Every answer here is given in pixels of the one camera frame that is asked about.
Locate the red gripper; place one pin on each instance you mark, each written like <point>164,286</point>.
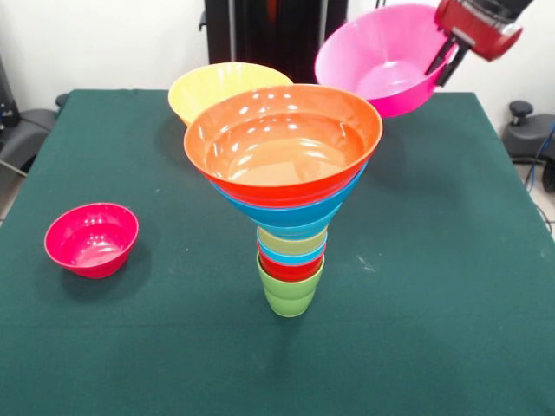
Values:
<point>477,32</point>

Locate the large pink bowl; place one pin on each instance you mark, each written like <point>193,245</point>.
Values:
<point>386,47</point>

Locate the shallow red-orange bowl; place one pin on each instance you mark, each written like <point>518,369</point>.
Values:
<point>282,143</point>

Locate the medium blue bowl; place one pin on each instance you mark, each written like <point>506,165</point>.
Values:
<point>295,214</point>

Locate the small light blue bowl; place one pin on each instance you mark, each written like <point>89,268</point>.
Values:
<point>290,232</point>

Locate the large orange bowl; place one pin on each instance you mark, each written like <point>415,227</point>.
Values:
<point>204,91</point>

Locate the yellow cup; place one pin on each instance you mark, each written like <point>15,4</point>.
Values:
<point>282,245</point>

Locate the blue cup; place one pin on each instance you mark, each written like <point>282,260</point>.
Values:
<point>277,258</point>

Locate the red cup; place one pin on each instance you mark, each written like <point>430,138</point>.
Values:
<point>288,271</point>

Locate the green cup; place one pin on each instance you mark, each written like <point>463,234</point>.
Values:
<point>288,294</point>

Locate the black chair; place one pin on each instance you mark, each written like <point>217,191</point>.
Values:
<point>26,130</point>
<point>524,138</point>

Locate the dark green table cloth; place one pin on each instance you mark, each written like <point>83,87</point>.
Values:
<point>260,381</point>

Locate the small crimson bowl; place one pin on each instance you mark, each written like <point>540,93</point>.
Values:
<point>91,242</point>

